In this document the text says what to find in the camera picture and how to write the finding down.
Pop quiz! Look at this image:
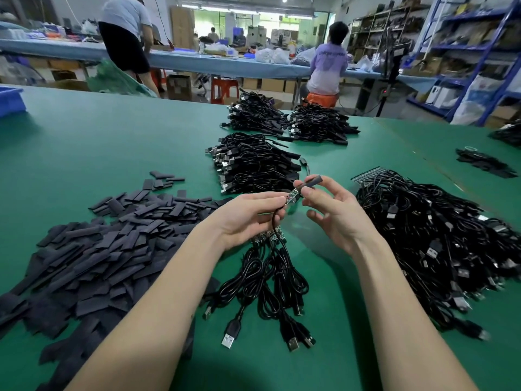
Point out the person's right forearm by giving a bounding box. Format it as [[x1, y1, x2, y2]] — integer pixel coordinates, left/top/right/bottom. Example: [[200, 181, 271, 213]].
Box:
[[352, 234, 480, 391]]

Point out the large pile of black cables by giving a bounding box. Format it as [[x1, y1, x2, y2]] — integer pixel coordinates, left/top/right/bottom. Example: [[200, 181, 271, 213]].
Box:
[[355, 169, 521, 343]]

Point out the white plastic bag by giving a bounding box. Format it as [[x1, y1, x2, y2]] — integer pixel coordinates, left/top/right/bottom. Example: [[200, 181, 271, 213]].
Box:
[[450, 75, 506, 125]]

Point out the dark storage shelf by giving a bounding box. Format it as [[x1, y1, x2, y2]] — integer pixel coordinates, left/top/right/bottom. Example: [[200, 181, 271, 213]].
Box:
[[350, 4, 431, 68]]

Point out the black usb cable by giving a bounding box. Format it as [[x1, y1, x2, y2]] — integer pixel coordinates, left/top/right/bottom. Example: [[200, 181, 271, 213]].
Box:
[[272, 190, 301, 235]]

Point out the blue plastic bin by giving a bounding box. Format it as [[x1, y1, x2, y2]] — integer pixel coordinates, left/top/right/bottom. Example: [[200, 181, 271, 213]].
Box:
[[0, 85, 27, 119]]

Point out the person's left forearm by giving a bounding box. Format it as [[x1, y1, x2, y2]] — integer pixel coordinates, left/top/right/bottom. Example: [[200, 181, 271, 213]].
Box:
[[67, 230, 229, 391]]

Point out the pile of black sleeve strips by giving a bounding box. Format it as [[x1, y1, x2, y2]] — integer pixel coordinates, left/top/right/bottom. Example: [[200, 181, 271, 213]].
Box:
[[0, 170, 231, 391]]

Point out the green plastic bag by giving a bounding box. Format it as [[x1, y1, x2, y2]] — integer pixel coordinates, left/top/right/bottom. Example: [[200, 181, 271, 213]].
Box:
[[87, 59, 157, 98]]

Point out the red plastic stool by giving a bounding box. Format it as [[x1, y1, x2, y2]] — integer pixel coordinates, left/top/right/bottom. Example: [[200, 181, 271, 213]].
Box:
[[211, 76, 241, 104]]

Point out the person's right hand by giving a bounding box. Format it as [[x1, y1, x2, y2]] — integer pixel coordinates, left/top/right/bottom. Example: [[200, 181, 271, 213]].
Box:
[[293, 175, 385, 257]]

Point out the long blue work table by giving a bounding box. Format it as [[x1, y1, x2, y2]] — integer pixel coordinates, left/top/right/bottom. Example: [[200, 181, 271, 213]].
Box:
[[0, 38, 439, 93]]

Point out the bundle of black cables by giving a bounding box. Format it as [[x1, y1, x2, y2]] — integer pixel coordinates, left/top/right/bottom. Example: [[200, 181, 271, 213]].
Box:
[[221, 91, 290, 137], [287, 102, 360, 147]]

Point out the small upright cardboard box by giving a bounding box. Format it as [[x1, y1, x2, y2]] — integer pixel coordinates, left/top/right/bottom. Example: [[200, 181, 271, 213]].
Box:
[[167, 73, 194, 101]]

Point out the orange plastic stool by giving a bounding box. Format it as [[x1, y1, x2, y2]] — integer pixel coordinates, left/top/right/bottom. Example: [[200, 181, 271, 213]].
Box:
[[306, 92, 340, 109]]

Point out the huge heap of black cables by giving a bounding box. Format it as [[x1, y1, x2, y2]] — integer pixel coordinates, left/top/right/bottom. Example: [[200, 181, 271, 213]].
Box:
[[491, 119, 521, 148]]

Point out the black sleeve piece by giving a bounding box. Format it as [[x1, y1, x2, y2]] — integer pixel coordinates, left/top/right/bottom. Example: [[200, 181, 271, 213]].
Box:
[[287, 174, 323, 205]]

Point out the person's left hand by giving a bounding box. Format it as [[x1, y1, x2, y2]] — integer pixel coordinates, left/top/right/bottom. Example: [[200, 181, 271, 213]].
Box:
[[199, 191, 291, 251]]

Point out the open cardboard box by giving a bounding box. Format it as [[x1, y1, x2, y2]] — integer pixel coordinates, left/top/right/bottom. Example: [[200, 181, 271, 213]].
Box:
[[45, 79, 91, 92]]

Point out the heap of finished black cables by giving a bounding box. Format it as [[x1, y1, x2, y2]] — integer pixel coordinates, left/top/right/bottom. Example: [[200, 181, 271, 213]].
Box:
[[207, 131, 310, 196]]

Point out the small bundle of cables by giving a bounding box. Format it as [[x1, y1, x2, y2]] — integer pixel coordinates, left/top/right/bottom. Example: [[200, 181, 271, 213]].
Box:
[[456, 148, 518, 179]]

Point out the joined bunch of black cables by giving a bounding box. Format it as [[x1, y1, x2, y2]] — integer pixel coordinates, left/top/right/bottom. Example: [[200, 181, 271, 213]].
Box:
[[202, 228, 319, 352]]

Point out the blue metal shelving rack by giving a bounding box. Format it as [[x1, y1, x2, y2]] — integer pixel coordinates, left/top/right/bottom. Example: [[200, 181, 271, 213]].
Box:
[[407, 0, 521, 127]]

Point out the black tripod stand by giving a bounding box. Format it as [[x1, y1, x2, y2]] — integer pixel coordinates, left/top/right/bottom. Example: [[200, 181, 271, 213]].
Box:
[[362, 32, 412, 119]]

